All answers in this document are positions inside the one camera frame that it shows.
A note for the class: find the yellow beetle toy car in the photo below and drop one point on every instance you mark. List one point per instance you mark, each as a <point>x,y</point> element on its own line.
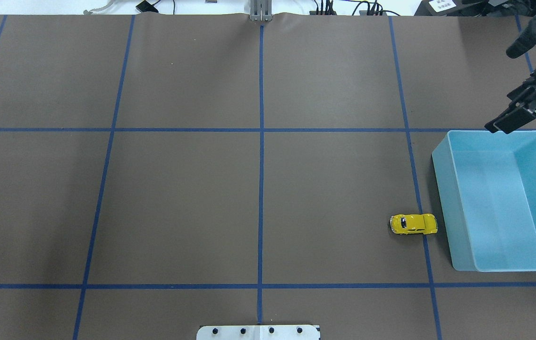
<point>410,224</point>

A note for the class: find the light blue plastic bin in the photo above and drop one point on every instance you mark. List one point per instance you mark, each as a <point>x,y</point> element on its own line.
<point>487,188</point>

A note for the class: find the small black device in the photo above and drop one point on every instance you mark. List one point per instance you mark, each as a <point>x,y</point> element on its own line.
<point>147,6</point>

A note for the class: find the aluminium frame post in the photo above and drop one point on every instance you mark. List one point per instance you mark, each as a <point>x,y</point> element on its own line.
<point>260,10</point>

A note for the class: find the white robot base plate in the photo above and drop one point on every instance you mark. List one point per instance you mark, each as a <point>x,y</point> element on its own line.
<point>259,332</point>

